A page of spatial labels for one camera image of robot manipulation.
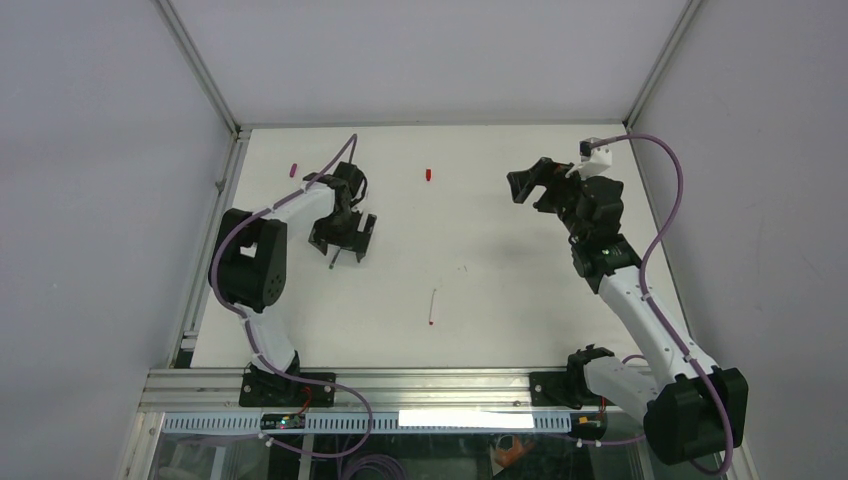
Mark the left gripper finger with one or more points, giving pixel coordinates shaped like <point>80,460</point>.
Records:
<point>318,238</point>
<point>364,226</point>

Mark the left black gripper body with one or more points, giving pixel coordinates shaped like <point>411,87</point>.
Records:
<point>340,229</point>

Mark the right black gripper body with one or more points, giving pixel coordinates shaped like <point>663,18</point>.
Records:
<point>561,194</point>

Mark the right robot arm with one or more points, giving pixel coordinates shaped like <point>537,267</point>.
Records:
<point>689,407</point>

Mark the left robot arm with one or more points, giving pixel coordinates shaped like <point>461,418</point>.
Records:
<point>248,272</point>

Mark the white pen red end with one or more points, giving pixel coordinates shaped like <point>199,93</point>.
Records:
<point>432,308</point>

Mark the orange object below table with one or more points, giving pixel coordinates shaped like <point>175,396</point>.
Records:
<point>508,449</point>

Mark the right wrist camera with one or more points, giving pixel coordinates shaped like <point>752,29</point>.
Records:
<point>594,159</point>

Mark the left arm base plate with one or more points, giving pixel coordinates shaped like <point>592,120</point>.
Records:
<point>260,389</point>

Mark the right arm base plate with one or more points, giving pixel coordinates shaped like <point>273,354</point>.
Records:
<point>560,388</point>

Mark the aluminium frame rail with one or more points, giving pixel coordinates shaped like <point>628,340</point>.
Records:
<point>218,389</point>

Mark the white slotted cable duct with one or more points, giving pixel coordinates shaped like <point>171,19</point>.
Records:
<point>408,421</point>

